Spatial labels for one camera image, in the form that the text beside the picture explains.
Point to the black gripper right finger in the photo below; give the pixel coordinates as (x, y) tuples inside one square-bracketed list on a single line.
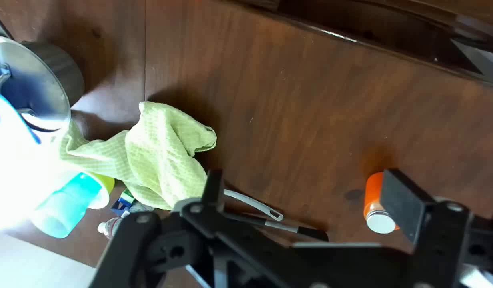
[(435, 225)]

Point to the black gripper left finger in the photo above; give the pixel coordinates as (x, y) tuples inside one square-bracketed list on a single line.
[(214, 184)]

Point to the steel pot lid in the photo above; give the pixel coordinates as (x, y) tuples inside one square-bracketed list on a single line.
[(32, 89)]

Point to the blue striped towel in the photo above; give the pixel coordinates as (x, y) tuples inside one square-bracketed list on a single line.
[(9, 118)]

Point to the orange juice bottle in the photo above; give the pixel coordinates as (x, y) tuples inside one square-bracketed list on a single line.
[(376, 217)]

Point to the green cloth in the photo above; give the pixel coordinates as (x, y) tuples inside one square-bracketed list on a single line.
[(153, 158)]

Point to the crumpled plastic wrapper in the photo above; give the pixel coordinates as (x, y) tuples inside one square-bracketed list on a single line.
[(121, 206)]

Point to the teal plastic cup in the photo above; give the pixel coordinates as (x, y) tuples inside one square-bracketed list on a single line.
[(59, 212)]

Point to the steel saucepan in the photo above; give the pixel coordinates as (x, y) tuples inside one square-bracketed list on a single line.
[(62, 65)]

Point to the black handled tongs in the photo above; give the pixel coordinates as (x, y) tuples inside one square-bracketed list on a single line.
[(209, 216)]

